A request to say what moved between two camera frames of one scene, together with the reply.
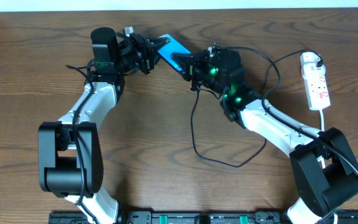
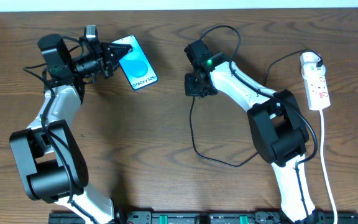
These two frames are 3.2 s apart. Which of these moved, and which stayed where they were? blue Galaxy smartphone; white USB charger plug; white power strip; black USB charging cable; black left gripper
Moved: black left gripper; blue Galaxy smartphone
Stayed: white power strip; white USB charger plug; black USB charging cable
